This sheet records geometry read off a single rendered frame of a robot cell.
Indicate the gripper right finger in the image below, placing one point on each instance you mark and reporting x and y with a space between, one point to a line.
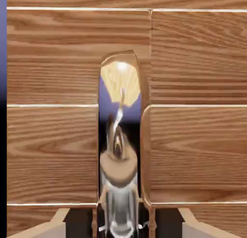
169 224

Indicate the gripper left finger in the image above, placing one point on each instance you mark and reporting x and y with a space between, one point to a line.
79 224

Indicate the wide wooden door front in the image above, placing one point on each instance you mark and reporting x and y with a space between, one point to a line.
57 58

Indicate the narrow wooden door front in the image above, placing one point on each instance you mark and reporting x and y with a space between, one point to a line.
198 58

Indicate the wooden cabinet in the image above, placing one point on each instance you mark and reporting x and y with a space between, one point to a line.
77 0

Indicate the wooden drawer front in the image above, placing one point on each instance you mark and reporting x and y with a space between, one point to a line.
48 155

